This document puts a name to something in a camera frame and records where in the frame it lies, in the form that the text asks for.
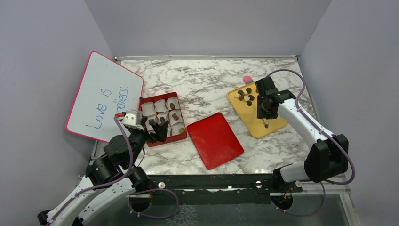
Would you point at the black metal base rail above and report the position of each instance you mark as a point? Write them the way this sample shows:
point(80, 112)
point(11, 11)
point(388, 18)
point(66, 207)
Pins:
point(212, 189)

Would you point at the white paper cup liner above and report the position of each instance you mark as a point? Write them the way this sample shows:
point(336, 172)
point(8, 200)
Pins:
point(160, 106)
point(148, 109)

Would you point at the milk chocolate rectangle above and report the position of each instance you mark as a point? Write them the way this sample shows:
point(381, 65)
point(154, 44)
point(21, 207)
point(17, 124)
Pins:
point(175, 116)

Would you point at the red chocolate box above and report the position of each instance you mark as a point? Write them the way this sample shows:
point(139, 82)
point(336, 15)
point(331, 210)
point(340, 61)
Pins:
point(174, 126)

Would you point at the pink framed whiteboard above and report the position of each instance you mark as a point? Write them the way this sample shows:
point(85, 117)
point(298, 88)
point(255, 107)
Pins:
point(105, 89)

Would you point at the yellow plastic tray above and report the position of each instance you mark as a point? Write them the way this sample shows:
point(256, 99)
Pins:
point(248, 114)

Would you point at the red box lid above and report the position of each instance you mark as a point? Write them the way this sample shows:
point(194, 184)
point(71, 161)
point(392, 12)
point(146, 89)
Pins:
point(214, 141)

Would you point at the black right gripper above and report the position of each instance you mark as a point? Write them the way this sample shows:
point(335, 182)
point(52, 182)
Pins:
point(262, 114)

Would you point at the pink eraser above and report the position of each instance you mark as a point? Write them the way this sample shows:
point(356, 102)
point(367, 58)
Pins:
point(247, 79)

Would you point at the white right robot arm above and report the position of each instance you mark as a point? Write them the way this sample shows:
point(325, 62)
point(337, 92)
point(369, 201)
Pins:
point(327, 155)

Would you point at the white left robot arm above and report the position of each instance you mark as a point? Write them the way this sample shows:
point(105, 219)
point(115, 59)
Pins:
point(111, 175)

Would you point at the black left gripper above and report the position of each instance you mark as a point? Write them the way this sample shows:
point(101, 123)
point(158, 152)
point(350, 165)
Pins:
point(160, 129)

